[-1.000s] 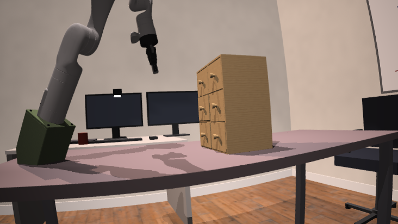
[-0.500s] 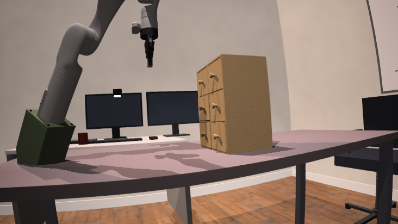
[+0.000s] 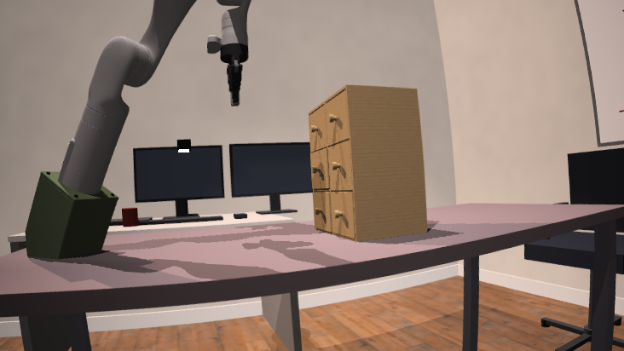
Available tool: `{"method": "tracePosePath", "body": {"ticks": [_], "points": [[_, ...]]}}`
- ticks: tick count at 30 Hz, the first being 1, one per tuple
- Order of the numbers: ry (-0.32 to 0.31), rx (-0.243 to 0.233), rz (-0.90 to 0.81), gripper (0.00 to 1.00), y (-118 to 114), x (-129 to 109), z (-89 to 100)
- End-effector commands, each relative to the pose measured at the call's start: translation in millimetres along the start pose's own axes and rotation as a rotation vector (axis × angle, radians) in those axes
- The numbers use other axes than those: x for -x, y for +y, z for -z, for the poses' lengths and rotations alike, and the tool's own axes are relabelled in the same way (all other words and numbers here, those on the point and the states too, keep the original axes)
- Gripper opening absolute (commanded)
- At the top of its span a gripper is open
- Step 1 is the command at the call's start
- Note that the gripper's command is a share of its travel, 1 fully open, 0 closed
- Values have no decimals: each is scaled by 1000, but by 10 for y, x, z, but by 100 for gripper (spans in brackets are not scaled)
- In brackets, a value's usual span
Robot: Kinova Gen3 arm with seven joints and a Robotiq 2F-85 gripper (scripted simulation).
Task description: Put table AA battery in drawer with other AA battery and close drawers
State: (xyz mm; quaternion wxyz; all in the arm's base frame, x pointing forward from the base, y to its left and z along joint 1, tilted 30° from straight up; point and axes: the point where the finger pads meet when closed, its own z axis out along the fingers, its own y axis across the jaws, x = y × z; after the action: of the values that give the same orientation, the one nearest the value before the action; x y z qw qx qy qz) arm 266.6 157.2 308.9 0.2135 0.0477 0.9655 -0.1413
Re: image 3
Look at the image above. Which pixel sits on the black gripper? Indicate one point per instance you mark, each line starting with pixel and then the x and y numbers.
pixel 234 54

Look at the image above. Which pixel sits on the small brown chest of drawers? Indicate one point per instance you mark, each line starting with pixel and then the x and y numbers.
pixel 387 162

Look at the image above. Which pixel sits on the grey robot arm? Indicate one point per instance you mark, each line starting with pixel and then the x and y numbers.
pixel 90 151

